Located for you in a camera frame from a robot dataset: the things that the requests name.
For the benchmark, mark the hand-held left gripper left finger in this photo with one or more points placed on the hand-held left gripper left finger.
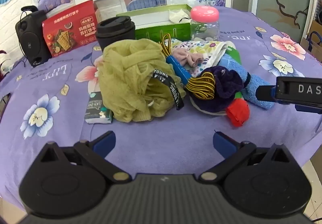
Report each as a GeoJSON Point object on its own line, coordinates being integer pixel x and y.
{"type": "Point", "coordinates": [104, 141]}

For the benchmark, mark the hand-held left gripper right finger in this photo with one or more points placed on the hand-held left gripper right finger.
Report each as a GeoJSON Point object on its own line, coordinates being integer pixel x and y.
{"type": "Point", "coordinates": [224, 142]}

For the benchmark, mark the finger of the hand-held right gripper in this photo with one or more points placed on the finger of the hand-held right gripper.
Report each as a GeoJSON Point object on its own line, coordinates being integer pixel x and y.
{"type": "Point", "coordinates": [264, 92]}

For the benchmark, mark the yellow black shoelaces blue card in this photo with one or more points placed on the yellow black shoelaces blue card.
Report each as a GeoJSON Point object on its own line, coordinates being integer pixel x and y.
{"type": "Point", "coordinates": [201, 85]}

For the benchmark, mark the olive green mesh bath loofah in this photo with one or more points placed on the olive green mesh bath loofah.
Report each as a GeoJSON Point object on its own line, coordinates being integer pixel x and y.
{"type": "Point", "coordinates": [130, 75]}

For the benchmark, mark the pink knitted bow item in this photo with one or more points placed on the pink knitted bow item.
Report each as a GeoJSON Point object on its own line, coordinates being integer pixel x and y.
{"type": "Point", "coordinates": [183, 56]}

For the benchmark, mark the green cardboard box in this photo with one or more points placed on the green cardboard box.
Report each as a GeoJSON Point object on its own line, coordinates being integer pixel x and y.
{"type": "Point", "coordinates": [156, 32]}

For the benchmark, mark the green tissue packet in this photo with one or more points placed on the green tissue packet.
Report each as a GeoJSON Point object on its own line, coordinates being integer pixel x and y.
{"type": "Point", "coordinates": [96, 110]}

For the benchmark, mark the red cloth roll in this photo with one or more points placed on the red cloth roll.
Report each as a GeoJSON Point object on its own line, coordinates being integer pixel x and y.
{"type": "Point", "coordinates": [237, 113]}

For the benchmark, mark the dark purple cloth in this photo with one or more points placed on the dark purple cloth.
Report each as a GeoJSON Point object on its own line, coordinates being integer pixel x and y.
{"type": "Point", "coordinates": [229, 83]}

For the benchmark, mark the light blue towel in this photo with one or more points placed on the light blue towel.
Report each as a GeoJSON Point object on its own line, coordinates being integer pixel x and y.
{"type": "Point", "coordinates": [236, 66]}

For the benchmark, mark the purple floral bedsheet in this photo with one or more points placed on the purple floral bedsheet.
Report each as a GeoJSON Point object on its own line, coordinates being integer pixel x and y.
{"type": "Point", "coordinates": [163, 126]}

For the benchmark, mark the floral print cloth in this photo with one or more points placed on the floral print cloth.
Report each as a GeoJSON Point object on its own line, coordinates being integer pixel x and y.
{"type": "Point", "coordinates": [203, 50]}

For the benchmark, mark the black printed ribbon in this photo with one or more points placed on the black printed ribbon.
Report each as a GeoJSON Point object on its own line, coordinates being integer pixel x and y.
{"type": "Point", "coordinates": [173, 88]}

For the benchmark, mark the clear jar with pink lid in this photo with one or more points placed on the clear jar with pink lid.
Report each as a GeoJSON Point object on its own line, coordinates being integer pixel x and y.
{"type": "Point", "coordinates": [203, 30]}

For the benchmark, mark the black cup with lid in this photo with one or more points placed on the black cup with lid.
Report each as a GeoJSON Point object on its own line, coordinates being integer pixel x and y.
{"type": "Point", "coordinates": [115, 32]}

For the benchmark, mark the white cloth with black band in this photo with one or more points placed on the white cloth with black band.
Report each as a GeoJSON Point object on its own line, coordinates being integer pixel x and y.
{"type": "Point", "coordinates": [176, 16]}

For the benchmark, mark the red cracker box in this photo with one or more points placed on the red cracker box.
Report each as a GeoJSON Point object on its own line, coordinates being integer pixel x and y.
{"type": "Point", "coordinates": [68, 30]}

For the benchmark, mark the dark red plant leaves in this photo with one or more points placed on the dark red plant leaves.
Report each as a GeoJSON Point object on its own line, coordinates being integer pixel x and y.
{"type": "Point", "coordinates": [5, 65]}

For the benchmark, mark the black speaker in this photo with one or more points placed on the black speaker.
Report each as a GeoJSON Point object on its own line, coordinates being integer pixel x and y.
{"type": "Point", "coordinates": [30, 40]}

